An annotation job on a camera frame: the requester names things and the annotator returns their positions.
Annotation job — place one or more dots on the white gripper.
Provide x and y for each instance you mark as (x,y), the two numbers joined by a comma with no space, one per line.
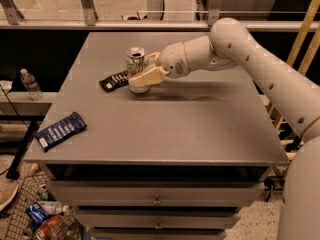
(172,60)

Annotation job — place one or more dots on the white 7up soda can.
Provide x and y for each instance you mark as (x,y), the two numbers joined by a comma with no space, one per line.
(136,61)

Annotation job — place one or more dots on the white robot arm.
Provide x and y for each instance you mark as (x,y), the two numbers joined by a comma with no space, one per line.
(296,97)

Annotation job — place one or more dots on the black rxbar chocolate bar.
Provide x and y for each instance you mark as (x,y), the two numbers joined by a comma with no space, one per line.
(114,81)

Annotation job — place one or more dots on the green can in basket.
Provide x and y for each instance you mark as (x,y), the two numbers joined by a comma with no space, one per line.
(43,192)

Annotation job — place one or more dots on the red soda can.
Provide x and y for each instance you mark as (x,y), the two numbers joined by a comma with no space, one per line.
(52,229)

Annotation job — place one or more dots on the grey drawer cabinet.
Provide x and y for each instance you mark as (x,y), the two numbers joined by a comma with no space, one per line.
(178,163)

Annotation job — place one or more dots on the blue snack bar wrapper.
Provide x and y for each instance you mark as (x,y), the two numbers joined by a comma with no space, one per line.
(60,131)

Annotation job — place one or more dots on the clear plastic water bottle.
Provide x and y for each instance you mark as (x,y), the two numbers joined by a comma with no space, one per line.
(31,85)

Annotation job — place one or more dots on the plastic bottle in basket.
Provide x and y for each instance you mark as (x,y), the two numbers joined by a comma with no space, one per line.
(53,207)

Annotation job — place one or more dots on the black side table stand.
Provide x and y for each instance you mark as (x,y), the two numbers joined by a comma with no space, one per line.
(20,118)

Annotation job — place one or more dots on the wire mesh basket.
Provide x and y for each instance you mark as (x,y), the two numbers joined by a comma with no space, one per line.
(22,227)

